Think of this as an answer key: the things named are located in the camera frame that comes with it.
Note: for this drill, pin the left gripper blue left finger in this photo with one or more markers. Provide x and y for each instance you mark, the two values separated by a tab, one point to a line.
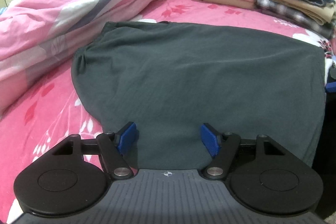
113	147

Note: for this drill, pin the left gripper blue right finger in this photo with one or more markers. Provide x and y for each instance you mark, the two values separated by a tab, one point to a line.
222	147

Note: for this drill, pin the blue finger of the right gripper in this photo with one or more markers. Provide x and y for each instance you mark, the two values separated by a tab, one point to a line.
330	87

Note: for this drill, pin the dark grey garment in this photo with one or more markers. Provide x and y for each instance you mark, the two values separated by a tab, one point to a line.
170	78

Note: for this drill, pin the stack of blue beige clothes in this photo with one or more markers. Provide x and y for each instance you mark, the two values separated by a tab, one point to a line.
316	15

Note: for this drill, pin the pink floral bed sheet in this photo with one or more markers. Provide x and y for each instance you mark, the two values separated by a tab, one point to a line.
51	109

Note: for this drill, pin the pink patchwork quilt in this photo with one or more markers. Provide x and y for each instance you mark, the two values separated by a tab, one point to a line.
38	35

